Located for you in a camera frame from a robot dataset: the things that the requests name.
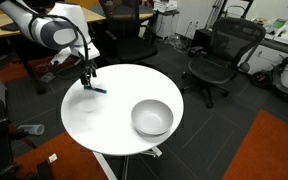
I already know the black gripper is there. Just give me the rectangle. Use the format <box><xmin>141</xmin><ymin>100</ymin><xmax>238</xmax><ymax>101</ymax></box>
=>
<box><xmin>78</xmin><ymin>59</ymin><xmax>99</xmax><ymax>90</ymax></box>

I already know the teal marker pen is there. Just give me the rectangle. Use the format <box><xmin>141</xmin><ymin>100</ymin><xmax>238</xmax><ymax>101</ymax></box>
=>
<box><xmin>83</xmin><ymin>85</ymin><xmax>108</xmax><ymax>95</ymax></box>

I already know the white round bowl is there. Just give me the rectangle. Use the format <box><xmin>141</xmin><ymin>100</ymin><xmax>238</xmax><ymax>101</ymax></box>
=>
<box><xmin>130</xmin><ymin>98</ymin><xmax>175</xmax><ymax>137</ymax></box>

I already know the black padded office chair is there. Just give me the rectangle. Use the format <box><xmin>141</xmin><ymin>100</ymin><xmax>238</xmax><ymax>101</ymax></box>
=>
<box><xmin>97</xmin><ymin>0</ymin><xmax>159</xmax><ymax>64</ymax></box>

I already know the light wooden desk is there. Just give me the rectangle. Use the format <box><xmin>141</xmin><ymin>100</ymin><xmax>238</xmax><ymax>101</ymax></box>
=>
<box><xmin>0</xmin><ymin>6</ymin><xmax>107</xmax><ymax>38</ymax></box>

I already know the clear plastic cup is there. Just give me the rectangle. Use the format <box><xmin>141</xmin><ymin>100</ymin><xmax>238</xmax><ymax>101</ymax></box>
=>
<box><xmin>17</xmin><ymin>123</ymin><xmax>46</xmax><ymax>136</ymax></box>

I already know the small white card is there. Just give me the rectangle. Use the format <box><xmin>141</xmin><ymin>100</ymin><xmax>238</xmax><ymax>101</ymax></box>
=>
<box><xmin>48</xmin><ymin>153</ymin><xmax>59</xmax><ymax>164</ymax></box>

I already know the white table base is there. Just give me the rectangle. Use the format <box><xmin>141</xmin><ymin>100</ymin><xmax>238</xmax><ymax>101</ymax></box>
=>
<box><xmin>92</xmin><ymin>145</ymin><xmax>163</xmax><ymax>180</ymax></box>

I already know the white small cabinet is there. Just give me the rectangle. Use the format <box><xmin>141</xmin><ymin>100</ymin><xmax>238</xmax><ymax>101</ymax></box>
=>
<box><xmin>155</xmin><ymin>11</ymin><xmax>180</xmax><ymax>40</ymax></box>

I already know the black keyboard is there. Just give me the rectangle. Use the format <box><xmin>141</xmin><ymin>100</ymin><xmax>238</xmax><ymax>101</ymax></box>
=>
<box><xmin>0</xmin><ymin>22</ymin><xmax>20</xmax><ymax>33</ymax></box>

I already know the white printer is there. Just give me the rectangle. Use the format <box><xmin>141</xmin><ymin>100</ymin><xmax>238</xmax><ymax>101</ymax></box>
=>
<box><xmin>153</xmin><ymin>0</ymin><xmax>179</xmax><ymax>14</ymax></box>

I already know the black box on floor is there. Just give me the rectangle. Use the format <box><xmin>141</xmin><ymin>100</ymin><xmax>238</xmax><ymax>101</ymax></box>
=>
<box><xmin>193</xmin><ymin>28</ymin><xmax>216</xmax><ymax>52</ymax></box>

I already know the black mesh office chair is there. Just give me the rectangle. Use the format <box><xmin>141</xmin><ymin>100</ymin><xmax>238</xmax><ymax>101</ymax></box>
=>
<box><xmin>181</xmin><ymin>17</ymin><xmax>267</xmax><ymax>109</ymax></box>

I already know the grey metal tripod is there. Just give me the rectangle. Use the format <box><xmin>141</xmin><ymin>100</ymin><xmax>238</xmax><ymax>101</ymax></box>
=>
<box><xmin>205</xmin><ymin>0</ymin><xmax>228</xmax><ymax>30</ymax></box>

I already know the black electric scooter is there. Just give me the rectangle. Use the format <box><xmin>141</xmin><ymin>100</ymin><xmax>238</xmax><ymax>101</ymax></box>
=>
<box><xmin>248</xmin><ymin>49</ymin><xmax>288</xmax><ymax>104</ymax></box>

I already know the white long counter desk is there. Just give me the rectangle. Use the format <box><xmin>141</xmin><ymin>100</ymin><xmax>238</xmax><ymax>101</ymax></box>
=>
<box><xmin>240</xmin><ymin>19</ymin><xmax>288</xmax><ymax>95</ymax></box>

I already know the green small device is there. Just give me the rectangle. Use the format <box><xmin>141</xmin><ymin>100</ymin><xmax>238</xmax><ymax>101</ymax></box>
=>
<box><xmin>272</xmin><ymin>18</ymin><xmax>287</xmax><ymax>30</ymax></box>

